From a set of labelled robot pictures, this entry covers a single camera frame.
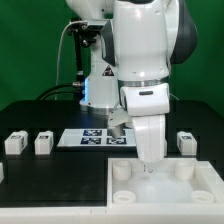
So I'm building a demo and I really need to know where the white square tabletop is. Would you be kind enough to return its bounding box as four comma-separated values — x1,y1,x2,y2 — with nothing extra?
107,158,224,205

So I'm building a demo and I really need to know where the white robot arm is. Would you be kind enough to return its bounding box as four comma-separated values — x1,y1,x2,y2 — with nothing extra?
66,0,197,163

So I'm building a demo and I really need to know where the white plate with tags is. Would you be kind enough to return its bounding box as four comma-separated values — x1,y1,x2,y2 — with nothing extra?
58,129,136,147

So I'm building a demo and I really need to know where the white L-shaped fence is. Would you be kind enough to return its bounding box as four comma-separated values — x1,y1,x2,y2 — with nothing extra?
0,204,224,224

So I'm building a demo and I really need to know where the white block left edge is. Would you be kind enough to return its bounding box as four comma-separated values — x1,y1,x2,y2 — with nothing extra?
0,163,4,184

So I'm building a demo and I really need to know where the grey camera cable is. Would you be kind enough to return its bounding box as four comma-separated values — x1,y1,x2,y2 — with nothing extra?
54,20,88,87

